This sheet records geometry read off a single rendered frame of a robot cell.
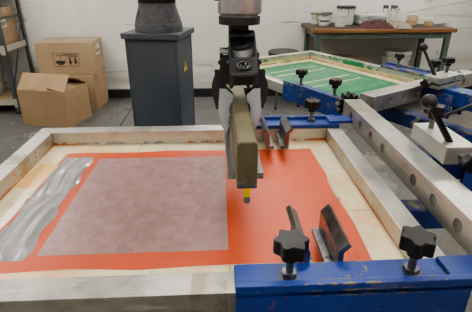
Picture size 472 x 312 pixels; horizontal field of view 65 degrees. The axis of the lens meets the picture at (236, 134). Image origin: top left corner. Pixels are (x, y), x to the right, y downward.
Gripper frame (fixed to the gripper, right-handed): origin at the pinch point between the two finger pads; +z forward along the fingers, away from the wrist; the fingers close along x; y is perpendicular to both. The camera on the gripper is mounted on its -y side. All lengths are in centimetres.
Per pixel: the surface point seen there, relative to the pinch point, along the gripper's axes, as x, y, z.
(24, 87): 191, 292, 72
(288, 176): -11.1, 6.3, 14.0
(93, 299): 19.8, -29.4, 10.6
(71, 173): 36.4, 9.0, 13.6
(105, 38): 134, 380, 40
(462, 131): -70, 37, 17
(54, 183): 38.4, 4.5, 13.4
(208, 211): 6.0, -6.6, 14.0
